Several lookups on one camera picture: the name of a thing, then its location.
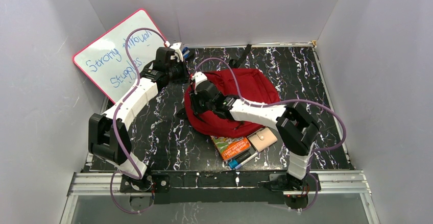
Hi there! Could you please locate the red student backpack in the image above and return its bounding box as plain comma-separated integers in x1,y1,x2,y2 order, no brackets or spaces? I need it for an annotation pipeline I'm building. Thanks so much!
176,44,281,139

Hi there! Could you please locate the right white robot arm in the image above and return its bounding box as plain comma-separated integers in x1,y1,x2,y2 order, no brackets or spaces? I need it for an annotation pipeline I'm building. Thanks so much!
188,81,320,191

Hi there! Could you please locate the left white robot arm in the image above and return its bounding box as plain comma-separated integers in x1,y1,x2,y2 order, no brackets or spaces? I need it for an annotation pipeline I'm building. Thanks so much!
88,42,189,191

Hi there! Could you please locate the blue stapler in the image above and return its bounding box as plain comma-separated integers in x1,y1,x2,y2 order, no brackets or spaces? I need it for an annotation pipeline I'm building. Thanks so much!
181,47,190,60

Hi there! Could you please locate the orange Treehouse book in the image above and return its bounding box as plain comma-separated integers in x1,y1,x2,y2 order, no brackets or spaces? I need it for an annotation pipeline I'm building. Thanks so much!
210,136,251,162

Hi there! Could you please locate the beige small wallet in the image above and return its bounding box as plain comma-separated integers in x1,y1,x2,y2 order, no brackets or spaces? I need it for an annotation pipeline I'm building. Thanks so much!
247,127,278,153

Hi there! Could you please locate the black marker blue cap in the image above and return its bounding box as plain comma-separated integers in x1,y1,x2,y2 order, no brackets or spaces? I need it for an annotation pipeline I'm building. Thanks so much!
228,151,256,170

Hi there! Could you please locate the white pen blue cap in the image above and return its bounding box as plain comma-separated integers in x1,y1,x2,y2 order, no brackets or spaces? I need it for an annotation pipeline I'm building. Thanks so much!
234,152,259,170

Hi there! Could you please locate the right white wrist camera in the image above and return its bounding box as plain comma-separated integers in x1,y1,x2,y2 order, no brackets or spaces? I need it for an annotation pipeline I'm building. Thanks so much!
191,71,208,90

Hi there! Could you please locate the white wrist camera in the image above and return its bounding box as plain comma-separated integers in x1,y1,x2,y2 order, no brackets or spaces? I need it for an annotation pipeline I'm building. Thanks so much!
191,71,208,90
166,42,184,62

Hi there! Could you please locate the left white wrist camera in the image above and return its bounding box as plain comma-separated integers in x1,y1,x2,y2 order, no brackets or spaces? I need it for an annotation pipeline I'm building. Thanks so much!
166,42,184,62

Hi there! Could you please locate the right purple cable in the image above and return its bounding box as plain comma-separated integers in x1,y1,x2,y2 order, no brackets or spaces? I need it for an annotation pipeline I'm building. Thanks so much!
193,57,347,213

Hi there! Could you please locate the purple cable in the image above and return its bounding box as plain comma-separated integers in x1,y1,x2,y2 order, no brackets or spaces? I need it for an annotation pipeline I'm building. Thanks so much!
193,57,347,213
110,28,170,215

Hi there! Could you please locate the white board pink frame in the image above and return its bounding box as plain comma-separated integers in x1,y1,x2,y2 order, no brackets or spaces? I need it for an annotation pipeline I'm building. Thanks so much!
72,9,164,103

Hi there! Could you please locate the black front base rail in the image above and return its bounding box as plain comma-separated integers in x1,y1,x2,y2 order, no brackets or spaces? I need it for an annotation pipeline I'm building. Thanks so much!
152,170,290,204

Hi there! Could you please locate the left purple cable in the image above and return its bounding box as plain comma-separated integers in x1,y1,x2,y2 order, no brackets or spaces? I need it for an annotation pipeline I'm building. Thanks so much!
110,28,170,215

